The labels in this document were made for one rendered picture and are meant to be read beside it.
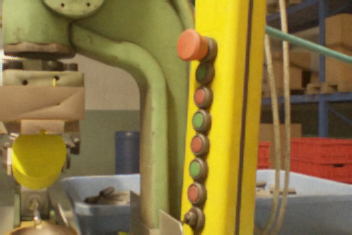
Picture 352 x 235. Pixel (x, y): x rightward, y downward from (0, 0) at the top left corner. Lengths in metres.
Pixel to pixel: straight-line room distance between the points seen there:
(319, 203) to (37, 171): 0.55
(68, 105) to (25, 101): 0.05
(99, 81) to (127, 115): 0.81
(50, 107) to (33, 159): 0.12
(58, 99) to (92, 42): 0.10
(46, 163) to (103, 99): 8.31
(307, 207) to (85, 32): 0.55
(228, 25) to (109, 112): 8.39
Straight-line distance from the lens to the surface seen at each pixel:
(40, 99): 0.55
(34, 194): 0.87
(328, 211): 0.99
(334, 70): 6.90
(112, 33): 0.63
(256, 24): 0.63
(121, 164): 7.60
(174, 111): 0.64
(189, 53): 0.58
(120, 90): 9.02
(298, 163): 4.61
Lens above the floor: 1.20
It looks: level
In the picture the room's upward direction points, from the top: straight up
